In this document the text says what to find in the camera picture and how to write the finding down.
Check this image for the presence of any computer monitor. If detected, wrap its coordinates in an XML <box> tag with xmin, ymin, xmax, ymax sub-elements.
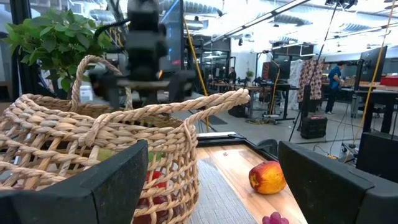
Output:
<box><xmin>160</xmin><ymin>0</ymin><xmax>187</xmax><ymax>74</ymax></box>

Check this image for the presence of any purple grape bunch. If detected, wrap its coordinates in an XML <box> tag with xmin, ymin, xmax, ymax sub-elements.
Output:
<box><xmin>261</xmin><ymin>211</ymin><xmax>290</xmax><ymax>224</ymax></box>

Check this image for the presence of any red yellow peach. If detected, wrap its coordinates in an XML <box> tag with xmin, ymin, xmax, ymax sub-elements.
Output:
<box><xmin>248</xmin><ymin>161</ymin><xmax>287</xmax><ymax>195</ymax></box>

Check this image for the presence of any yellow hanging cable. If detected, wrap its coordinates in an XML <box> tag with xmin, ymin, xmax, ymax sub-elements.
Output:
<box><xmin>343</xmin><ymin>0</ymin><xmax>396</xmax><ymax>162</ymax></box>

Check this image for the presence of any black monitor back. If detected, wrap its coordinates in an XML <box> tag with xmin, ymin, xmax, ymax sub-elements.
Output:
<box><xmin>354</xmin><ymin>45</ymin><xmax>389</xmax><ymax>91</ymax></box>

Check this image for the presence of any black aluminium table frame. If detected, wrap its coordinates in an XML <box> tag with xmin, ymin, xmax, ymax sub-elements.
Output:
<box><xmin>195</xmin><ymin>132</ymin><xmax>279</xmax><ymax>161</ymax></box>

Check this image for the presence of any person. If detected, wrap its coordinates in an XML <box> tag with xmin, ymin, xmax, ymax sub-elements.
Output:
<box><xmin>228</xmin><ymin>66</ymin><xmax>238</xmax><ymax>84</ymax></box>
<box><xmin>325</xmin><ymin>60</ymin><xmax>346</xmax><ymax>116</ymax></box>

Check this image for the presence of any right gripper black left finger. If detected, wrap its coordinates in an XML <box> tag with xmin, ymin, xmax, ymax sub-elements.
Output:
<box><xmin>0</xmin><ymin>139</ymin><xmax>149</xmax><ymax>224</ymax></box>

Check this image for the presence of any patterned hanging cloth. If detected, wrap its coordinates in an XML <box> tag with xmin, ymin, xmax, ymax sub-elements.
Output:
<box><xmin>297</xmin><ymin>57</ymin><xmax>326</xmax><ymax>103</ymax></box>

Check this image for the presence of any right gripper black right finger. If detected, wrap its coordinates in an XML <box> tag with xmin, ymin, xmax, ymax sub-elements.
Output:
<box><xmin>277</xmin><ymin>140</ymin><xmax>398</xmax><ymax>224</ymax></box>

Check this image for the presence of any red bin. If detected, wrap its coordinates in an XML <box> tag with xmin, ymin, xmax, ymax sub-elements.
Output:
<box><xmin>379</xmin><ymin>75</ymin><xmax>398</xmax><ymax>87</ymax></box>

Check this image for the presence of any green leafy plant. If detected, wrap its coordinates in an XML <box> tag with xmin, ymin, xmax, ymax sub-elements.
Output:
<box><xmin>2</xmin><ymin>8</ymin><xmax>114</xmax><ymax>93</ymax></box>

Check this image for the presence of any large red apple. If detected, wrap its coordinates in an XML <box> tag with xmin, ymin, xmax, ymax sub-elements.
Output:
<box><xmin>145</xmin><ymin>170</ymin><xmax>169</xmax><ymax>190</ymax></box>

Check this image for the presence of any black floor crate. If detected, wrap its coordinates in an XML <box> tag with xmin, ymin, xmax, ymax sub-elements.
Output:
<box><xmin>300</xmin><ymin>114</ymin><xmax>328</xmax><ymax>140</ymax></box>

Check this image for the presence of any woven wicker basket with handles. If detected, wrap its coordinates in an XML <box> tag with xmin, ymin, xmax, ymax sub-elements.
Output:
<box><xmin>0</xmin><ymin>55</ymin><xmax>251</xmax><ymax>224</ymax></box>

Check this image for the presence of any green pear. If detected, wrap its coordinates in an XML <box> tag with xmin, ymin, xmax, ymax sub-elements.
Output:
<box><xmin>96</xmin><ymin>147</ymin><xmax>165</xmax><ymax>162</ymax></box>

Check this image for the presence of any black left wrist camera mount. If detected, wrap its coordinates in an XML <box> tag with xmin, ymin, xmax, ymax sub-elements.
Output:
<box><xmin>126</xmin><ymin>29</ymin><xmax>169</xmax><ymax>72</ymax></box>

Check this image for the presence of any black cabinet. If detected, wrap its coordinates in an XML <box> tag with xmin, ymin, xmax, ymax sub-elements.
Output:
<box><xmin>356</xmin><ymin>130</ymin><xmax>398</xmax><ymax>184</ymax></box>

